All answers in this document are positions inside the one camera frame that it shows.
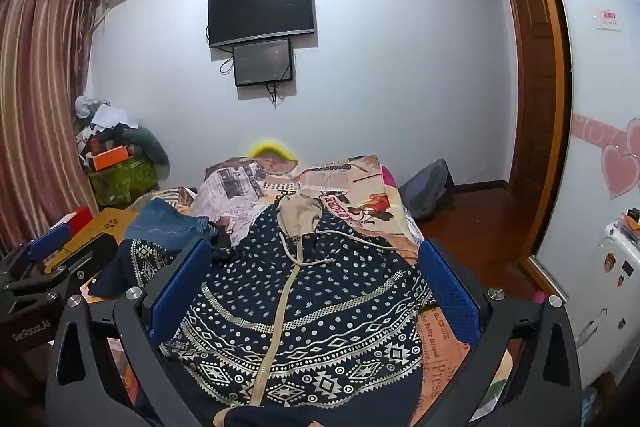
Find yellow cushion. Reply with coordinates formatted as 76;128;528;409
248;138;298;162

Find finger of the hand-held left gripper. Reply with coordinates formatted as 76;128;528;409
0;223;75;280
7;232;119;303

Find navy patterned hooded jacket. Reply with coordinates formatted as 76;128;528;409
90;187;436;427

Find pink heart sticker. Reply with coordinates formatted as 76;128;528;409
600;119;640;200

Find wooden lap desk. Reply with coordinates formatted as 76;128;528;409
42;207;138;278

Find large black television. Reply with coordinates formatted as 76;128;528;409
207;0;316;49

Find wooden door frame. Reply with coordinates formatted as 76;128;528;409
510;0;574;303

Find striped brown curtain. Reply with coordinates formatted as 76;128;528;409
0;0;101;253

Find red label sticker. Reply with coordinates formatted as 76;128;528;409
596;8;622;30

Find blue jeans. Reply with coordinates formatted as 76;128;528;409
122;198;221;248

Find wooden door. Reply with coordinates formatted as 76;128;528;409
505;0;555;255

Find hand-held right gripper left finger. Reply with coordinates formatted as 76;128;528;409
45;237;221;427

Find printed blanket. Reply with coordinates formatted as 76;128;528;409
125;152;516;427

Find green patterned cloth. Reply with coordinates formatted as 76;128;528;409
90;157;162;208

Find grey jacket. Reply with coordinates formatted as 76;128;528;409
120;127;171;180

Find small black monitor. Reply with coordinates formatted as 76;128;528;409
232;38;294;88

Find white appliance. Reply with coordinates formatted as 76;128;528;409
570;209;640;388

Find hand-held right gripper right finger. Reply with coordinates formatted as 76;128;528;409
417;238;583;427

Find grey backpack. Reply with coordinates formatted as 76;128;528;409
398;159;456;220

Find white crumpled bag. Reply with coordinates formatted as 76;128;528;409
75;96;142;135

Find orange box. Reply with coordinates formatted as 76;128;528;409
89;146;136;172

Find white sliding wardrobe door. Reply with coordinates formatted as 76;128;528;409
525;0;640;303

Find red and white box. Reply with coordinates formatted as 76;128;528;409
50;207;95;238

